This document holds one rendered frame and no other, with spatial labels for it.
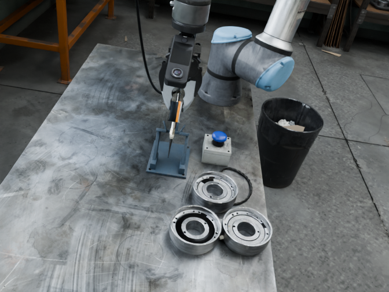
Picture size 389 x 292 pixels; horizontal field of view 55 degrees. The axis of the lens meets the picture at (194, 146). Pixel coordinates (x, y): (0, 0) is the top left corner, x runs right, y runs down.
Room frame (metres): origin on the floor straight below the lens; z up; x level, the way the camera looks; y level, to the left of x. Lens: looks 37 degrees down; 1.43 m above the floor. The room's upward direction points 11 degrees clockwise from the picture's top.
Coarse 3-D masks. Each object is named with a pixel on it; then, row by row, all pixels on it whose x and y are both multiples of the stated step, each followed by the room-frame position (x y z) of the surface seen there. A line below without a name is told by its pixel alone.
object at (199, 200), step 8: (200, 176) 0.67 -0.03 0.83; (208, 176) 0.68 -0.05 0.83; (216, 176) 0.69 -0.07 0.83; (224, 176) 0.69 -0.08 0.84; (208, 184) 0.65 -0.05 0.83; (216, 184) 0.66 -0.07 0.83; (232, 184) 0.67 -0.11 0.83; (192, 192) 0.62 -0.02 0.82; (208, 192) 0.66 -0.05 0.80; (216, 192) 0.66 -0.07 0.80; (224, 192) 0.64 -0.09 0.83; (232, 192) 0.64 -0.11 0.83; (200, 200) 0.60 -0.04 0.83; (208, 200) 0.59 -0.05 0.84; (232, 200) 0.61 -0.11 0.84; (208, 208) 0.59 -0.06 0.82; (216, 208) 0.59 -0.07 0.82; (224, 208) 0.59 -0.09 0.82
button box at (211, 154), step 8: (208, 136) 0.82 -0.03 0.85; (208, 144) 0.79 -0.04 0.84; (216, 144) 0.79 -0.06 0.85; (224, 144) 0.80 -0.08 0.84; (208, 152) 0.76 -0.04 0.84; (216, 152) 0.77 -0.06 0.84; (224, 152) 0.77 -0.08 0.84; (208, 160) 0.76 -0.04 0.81; (216, 160) 0.77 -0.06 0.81; (224, 160) 0.77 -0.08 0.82
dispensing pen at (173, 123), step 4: (176, 92) 0.77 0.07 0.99; (180, 92) 0.77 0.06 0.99; (176, 100) 0.76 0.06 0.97; (172, 104) 0.74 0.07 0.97; (176, 104) 0.74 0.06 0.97; (172, 108) 0.74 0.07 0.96; (176, 108) 0.74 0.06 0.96; (172, 112) 0.73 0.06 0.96; (176, 112) 0.73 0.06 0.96; (168, 116) 0.73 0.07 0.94; (172, 116) 0.73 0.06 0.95; (176, 116) 0.73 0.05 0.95; (168, 120) 0.72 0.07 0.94; (172, 120) 0.72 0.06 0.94; (172, 124) 0.73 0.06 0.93; (176, 124) 0.73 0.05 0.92; (172, 128) 0.73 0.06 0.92; (172, 132) 0.72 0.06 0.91; (172, 136) 0.72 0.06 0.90; (172, 140) 0.71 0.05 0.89; (168, 152) 0.70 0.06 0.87
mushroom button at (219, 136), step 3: (216, 132) 0.81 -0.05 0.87; (219, 132) 0.81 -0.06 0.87; (222, 132) 0.81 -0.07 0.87; (213, 135) 0.79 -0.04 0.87; (216, 135) 0.79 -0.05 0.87; (219, 135) 0.80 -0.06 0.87; (222, 135) 0.80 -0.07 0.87; (225, 135) 0.80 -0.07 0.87; (213, 138) 0.79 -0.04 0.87; (216, 138) 0.78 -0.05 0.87; (219, 138) 0.78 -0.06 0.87; (222, 138) 0.79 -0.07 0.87; (225, 138) 0.79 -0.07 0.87; (216, 141) 0.80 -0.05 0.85; (219, 141) 0.78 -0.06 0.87; (222, 141) 0.78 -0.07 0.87
